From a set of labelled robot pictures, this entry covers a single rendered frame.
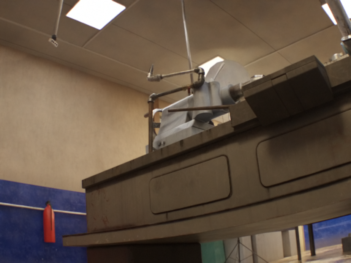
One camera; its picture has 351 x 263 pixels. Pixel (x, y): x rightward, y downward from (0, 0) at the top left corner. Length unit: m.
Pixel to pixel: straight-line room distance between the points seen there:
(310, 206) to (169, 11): 3.95
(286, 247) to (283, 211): 6.27
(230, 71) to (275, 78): 4.19
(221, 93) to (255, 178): 0.60
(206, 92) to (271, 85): 0.62
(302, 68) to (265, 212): 0.47
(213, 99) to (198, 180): 0.46
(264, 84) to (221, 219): 0.48
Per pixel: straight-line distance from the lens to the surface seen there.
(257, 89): 1.18
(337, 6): 2.48
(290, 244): 7.27
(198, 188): 1.44
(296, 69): 1.13
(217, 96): 1.71
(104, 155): 5.51
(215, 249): 5.43
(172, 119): 1.86
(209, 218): 1.18
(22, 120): 4.95
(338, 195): 0.96
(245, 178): 1.30
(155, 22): 4.81
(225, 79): 5.29
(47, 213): 4.58
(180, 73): 1.78
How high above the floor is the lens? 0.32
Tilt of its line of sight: 20 degrees up
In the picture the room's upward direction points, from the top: 5 degrees counter-clockwise
